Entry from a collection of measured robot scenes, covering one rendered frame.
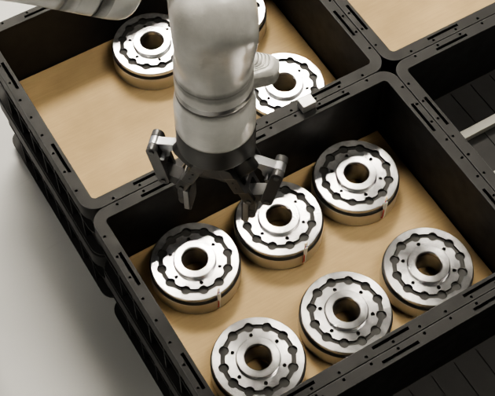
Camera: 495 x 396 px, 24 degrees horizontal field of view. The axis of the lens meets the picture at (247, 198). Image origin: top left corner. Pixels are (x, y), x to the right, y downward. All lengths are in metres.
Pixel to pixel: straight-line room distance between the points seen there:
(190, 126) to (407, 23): 0.60
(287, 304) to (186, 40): 0.50
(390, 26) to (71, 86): 0.43
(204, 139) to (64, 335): 0.50
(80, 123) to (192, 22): 0.59
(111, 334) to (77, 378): 0.07
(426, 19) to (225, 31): 0.71
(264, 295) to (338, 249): 0.11
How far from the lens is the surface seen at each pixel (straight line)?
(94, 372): 1.42
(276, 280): 1.32
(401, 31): 1.54
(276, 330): 1.26
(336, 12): 1.42
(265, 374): 1.23
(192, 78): 0.95
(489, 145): 1.45
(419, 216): 1.38
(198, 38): 0.88
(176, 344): 1.18
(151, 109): 1.45
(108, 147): 1.43
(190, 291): 1.28
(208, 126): 1.00
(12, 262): 1.51
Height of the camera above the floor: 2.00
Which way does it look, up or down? 58 degrees down
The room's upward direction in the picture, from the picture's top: straight up
